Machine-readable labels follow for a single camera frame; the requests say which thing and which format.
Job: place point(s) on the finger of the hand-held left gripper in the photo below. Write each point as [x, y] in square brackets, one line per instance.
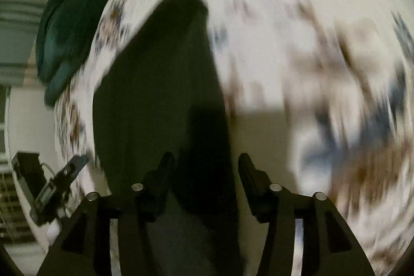
[76, 166]

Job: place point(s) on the dark green plush blanket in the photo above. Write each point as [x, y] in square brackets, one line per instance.
[71, 20]

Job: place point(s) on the dark striped sweater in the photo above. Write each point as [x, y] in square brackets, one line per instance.
[155, 85]

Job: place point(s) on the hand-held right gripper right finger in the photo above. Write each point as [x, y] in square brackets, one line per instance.
[255, 179]

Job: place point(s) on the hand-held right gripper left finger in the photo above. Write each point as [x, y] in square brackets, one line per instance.
[161, 179]

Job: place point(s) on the floral bed quilt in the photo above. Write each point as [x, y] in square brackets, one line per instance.
[291, 36]

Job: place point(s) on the grey green curtain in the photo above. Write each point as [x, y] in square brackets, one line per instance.
[16, 36]

